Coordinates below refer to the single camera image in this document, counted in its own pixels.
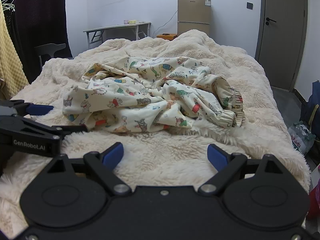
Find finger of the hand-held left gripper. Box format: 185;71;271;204
0;117;88;141
0;99;55;117

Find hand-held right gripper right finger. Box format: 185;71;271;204
197;144;287;197

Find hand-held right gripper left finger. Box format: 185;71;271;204
44;142;132;197

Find dog print cream pants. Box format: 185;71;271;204
62;56;244;133

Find cream fleece blanket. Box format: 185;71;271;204
0;29;312;230

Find yellow waffle towel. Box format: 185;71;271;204
0;2;29;100

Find grey chair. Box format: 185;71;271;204
34;43;67;71

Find wrapped water bottle pack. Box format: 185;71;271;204
287;121;317;155

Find dark curtain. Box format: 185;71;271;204
10;0;73;85

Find red cloth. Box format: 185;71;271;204
306;162;320;220

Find grey folding table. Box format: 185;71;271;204
83;21;152;48

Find grey door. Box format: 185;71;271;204
255;0;309;92

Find beige two-door fridge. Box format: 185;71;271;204
177;0;211;37

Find white power cable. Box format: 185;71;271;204
155;9;179;30

